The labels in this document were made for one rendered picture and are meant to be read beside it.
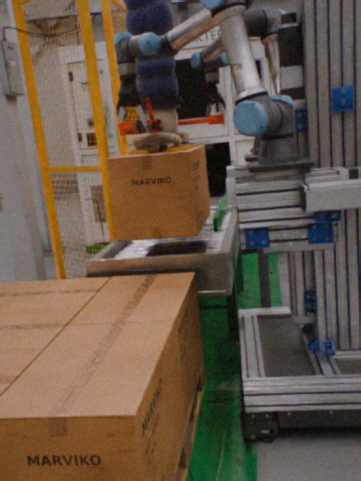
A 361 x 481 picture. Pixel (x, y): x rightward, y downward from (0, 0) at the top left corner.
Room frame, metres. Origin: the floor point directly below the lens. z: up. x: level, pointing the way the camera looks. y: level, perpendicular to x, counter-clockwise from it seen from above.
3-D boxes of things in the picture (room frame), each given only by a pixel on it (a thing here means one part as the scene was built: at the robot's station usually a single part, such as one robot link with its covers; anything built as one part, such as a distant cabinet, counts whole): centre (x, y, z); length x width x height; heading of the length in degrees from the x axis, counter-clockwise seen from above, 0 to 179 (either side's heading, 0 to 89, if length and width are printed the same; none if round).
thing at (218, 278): (2.44, 0.12, 0.48); 0.70 x 0.03 x 0.15; 80
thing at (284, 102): (1.93, -0.39, 1.20); 0.13 x 0.12 x 0.14; 140
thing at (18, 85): (3.33, 0.89, 1.62); 0.20 x 0.05 x 0.30; 170
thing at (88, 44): (3.55, 0.65, 1.05); 0.87 x 0.10 x 2.10; 42
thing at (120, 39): (2.20, 0.13, 1.51); 0.09 x 0.08 x 0.11; 50
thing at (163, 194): (2.76, 0.05, 0.89); 0.60 x 0.40 x 0.40; 169
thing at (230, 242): (3.53, -0.41, 0.50); 2.31 x 0.05 x 0.19; 170
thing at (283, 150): (1.94, -0.40, 1.09); 0.15 x 0.15 x 0.10
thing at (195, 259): (2.44, 0.12, 0.58); 0.70 x 0.03 x 0.06; 80
